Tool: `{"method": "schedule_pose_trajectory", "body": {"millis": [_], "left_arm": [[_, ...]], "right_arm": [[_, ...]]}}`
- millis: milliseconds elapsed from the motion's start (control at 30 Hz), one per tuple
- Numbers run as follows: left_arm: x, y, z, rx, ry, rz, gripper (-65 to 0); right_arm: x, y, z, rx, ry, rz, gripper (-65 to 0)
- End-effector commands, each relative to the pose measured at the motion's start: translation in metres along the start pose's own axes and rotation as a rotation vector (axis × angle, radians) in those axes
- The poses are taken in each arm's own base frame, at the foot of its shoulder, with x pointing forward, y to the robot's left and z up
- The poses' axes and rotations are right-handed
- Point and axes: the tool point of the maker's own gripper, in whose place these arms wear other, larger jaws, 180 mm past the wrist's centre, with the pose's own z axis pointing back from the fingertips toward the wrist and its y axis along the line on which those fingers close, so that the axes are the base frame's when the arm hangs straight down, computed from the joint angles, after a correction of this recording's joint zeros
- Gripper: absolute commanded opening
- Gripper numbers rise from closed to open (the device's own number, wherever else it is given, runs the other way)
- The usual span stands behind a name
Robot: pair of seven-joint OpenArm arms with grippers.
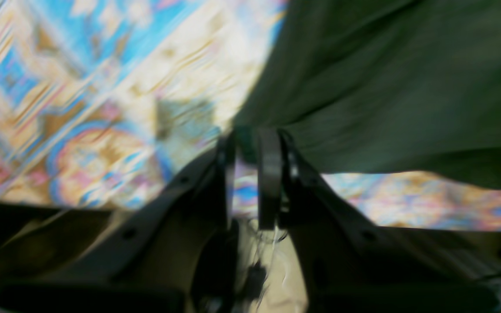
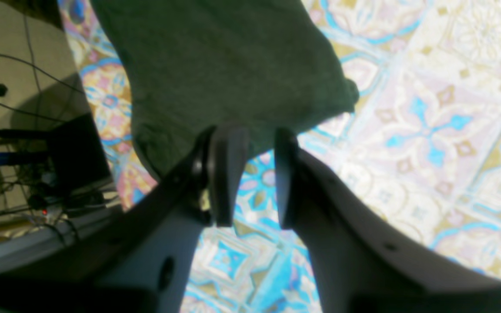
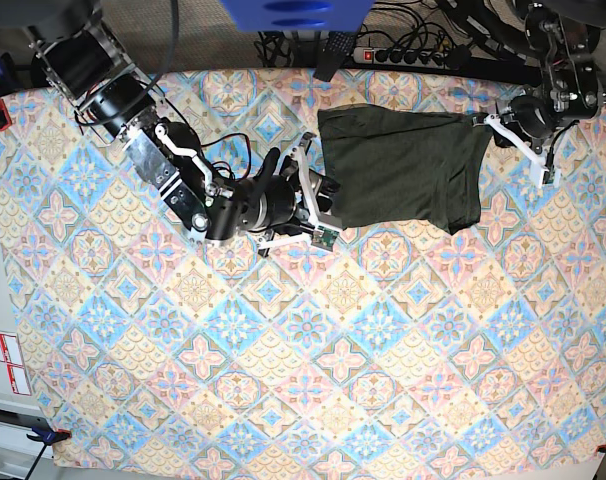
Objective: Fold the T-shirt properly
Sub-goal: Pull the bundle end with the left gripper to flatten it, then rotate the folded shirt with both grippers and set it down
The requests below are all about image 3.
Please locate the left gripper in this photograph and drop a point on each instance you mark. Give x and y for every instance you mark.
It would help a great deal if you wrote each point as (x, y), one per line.
(530, 118)

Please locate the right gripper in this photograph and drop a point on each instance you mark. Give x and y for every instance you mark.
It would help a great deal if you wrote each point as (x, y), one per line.
(275, 200)

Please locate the dark green long-sleeve shirt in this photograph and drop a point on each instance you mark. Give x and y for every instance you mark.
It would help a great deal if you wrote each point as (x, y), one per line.
(400, 166)

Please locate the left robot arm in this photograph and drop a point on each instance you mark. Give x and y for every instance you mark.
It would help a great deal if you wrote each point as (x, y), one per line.
(558, 33)

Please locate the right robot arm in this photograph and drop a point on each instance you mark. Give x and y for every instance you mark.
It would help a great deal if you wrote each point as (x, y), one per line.
(83, 60)

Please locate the black remote control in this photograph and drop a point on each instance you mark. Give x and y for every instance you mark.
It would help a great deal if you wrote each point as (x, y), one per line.
(338, 47)

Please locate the blue plastic box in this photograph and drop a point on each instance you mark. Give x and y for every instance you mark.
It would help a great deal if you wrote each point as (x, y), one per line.
(292, 15)

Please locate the patterned colourful table cloth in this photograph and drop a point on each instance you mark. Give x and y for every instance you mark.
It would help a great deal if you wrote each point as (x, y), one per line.
(402, 353)

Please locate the red white labels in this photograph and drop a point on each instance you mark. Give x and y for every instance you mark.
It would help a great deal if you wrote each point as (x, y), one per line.
(11, 361)

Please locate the blue clamp lower left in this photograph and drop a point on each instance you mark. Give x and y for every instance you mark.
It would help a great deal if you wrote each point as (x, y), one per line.
(47, 438)

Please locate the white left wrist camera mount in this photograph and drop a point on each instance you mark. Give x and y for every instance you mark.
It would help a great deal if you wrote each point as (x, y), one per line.
(540, 173)

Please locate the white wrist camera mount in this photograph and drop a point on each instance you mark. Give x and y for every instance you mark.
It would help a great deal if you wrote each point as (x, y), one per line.
(540, 173)
(318, 192)

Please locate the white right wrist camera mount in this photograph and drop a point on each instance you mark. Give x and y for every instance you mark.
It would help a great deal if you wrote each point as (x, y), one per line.
(318, 192)

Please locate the black power strip red switch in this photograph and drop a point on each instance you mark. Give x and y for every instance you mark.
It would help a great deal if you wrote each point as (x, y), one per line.
(398, 57)

